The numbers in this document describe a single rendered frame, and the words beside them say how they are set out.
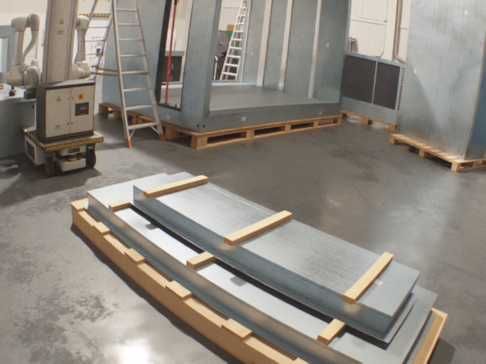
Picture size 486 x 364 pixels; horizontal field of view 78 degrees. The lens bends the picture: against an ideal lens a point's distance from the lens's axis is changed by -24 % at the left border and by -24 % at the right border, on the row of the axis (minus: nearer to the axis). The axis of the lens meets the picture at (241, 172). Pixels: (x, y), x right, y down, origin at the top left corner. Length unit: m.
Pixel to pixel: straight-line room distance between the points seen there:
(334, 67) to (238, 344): 6.25
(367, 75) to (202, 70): 4.46
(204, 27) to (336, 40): 3.48
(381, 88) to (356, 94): 0.61
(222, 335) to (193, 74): 3.42
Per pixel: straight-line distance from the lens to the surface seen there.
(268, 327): 1.56
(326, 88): 7.35
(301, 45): 7.66
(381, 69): 7.95
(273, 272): 1.64
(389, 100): 7.92
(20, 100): 4.20
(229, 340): 1.62
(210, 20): 4.36
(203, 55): 4.39
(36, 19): 4.02
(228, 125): 4.77
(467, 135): 6.14
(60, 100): 3.46
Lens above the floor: 1.23
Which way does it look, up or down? 19 degrees down
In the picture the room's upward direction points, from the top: 6 degrees clockwise
